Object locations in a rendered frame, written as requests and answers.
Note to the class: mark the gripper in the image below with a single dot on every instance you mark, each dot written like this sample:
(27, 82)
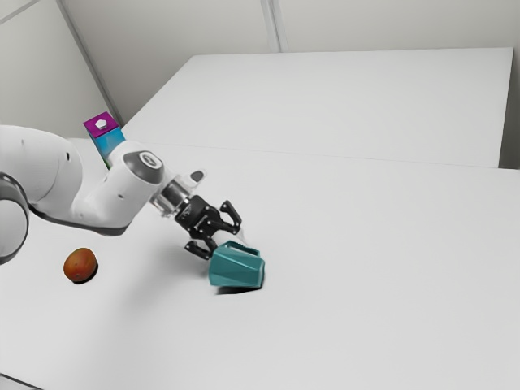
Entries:
(198, 217)

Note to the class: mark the teal faceted mug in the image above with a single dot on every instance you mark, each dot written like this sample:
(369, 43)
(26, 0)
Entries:
(237, 267)

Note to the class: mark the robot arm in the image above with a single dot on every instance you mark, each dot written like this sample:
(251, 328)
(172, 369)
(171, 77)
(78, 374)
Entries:
(48, 178)

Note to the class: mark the red-orange round fruit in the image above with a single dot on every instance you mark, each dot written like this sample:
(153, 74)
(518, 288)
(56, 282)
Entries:
(80, 265)

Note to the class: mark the purple and blue carton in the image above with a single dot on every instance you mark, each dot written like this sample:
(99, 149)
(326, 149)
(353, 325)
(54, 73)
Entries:
(103, 136)

